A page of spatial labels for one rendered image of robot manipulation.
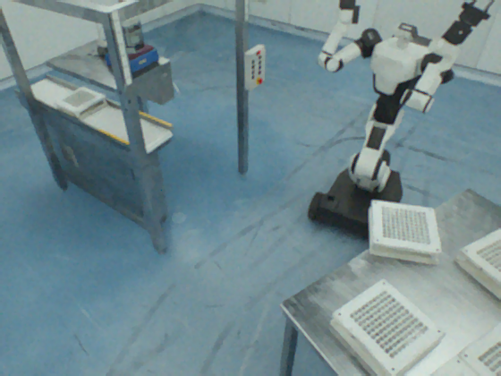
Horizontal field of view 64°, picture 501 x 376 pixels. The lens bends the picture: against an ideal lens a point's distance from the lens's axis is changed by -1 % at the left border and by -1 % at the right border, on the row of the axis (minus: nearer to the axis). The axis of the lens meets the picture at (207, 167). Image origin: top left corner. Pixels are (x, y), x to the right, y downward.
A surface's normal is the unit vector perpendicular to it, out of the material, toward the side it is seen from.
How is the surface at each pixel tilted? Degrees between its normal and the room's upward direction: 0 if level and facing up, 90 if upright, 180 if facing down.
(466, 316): 0
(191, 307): 0
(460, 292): 0
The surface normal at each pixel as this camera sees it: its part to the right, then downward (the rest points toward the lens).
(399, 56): -0.63, -0.27
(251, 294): -0.07, -0.77
